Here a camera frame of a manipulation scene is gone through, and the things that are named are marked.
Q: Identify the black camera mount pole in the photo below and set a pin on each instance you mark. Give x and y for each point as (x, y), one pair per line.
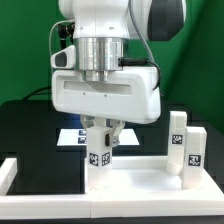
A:
(66, 31)

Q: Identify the fiducial marker base plate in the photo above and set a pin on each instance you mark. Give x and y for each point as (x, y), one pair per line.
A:
(77, 137)

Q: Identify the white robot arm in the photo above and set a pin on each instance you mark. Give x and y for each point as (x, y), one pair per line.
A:
(95, 77)

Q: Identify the white desk tabletop tray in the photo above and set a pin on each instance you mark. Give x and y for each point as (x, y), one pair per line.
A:
(141, 187)

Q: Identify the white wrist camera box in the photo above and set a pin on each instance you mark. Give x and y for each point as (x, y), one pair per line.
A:
(64, 59)

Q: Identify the white U-shaped obstacle frame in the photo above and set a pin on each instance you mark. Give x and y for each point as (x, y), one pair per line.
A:
(37, 206)

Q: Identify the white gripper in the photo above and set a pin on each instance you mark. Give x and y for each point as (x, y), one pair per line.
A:
(127, 95)

